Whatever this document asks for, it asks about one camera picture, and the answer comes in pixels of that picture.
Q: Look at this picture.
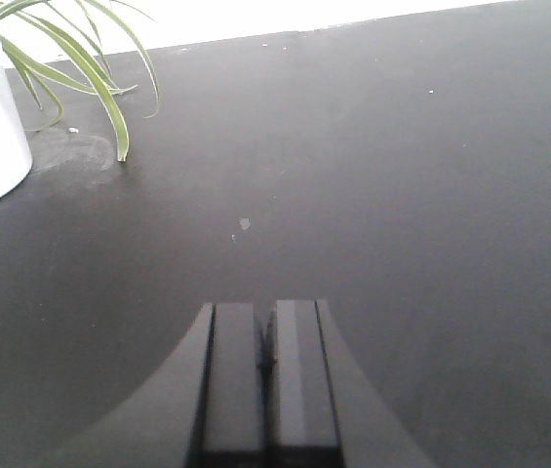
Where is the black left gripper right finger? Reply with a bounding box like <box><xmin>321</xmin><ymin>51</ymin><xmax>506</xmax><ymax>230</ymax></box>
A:
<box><xmin>266</xmin><ymin>299</ymin><xmax>435</xmax><ymax>467</ymax></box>

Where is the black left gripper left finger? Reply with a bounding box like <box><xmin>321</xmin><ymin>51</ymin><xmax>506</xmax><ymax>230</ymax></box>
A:
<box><xmin>45</xmin><ymin>303</ymin><xmax>264</xmax><ymax>467</ymax></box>

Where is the green spider plant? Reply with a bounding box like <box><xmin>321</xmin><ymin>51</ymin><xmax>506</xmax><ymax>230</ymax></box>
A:
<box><xmin>0</xmin><ymin>1</ymin><xmax>160</xmax><ymax>163</ymax></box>

